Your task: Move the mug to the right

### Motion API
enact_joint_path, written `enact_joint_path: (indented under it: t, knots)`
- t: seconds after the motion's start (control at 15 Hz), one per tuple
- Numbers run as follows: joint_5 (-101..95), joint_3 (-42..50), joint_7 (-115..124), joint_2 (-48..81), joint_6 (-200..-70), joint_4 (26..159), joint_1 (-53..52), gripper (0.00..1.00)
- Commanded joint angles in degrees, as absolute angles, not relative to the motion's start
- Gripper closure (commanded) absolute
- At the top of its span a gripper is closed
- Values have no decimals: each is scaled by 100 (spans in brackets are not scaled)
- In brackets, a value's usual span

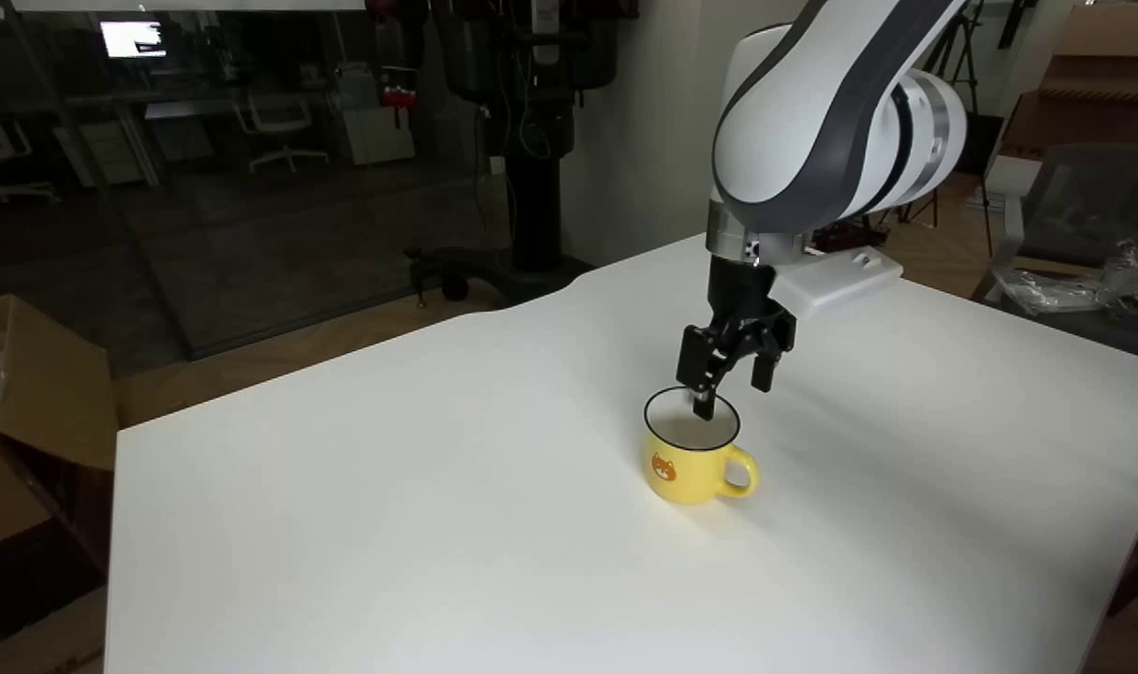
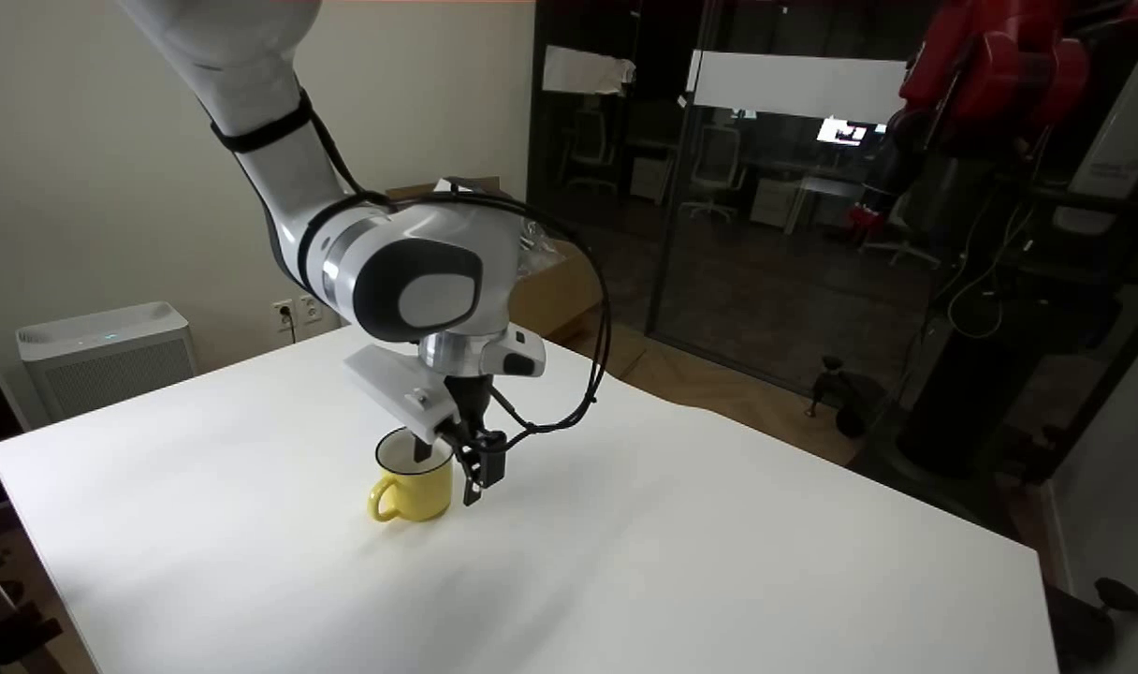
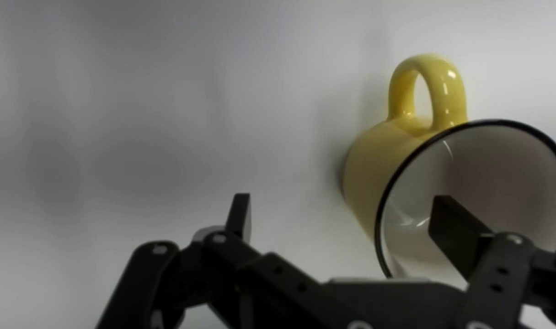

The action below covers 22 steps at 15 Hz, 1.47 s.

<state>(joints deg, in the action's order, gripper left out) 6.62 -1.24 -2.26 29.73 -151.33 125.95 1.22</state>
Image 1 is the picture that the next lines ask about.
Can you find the white office chair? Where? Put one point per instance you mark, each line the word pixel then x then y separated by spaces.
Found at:
pixel 281 132

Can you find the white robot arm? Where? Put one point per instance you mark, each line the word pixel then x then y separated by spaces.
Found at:
pixel 832 113

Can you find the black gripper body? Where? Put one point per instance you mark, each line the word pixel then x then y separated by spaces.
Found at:
pixel 742 303

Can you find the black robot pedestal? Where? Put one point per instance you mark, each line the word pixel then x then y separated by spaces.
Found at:
pixel 537 162

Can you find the small lit monitor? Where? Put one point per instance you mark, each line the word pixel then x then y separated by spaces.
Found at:
pixel 133 39

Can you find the clear plastic bag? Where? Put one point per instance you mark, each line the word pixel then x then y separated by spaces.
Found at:
pixel 1100 284

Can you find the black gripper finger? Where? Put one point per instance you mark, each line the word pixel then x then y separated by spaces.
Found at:
pixel 772 351
pixel 701 370

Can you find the dark office chair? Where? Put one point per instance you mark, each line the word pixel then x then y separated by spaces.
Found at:
pixel 3 157

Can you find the yellow enamel mug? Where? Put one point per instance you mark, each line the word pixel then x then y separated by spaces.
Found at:
pixel 696 456

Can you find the open cardboard box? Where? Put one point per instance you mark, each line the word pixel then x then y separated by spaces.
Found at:
pixel 31 452

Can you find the black tripod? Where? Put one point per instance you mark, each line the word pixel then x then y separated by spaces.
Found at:
pixel 967 39

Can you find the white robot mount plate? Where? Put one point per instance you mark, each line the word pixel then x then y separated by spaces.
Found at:
pixel 843 278

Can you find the stacked cardboard box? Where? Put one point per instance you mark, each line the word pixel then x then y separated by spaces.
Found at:
pixel 1086 82

